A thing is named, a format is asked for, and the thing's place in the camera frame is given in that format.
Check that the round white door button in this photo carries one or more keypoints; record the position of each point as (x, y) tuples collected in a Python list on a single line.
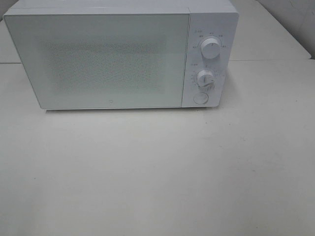
[(201, 98)]

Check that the white microwave door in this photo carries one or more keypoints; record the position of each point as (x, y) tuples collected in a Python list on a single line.
[(102, 61)]

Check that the upper white power knob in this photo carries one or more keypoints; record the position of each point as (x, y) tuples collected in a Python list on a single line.
[(210, 47)]

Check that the white microwave oven body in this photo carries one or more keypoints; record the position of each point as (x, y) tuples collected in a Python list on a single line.
[(207, 18)]

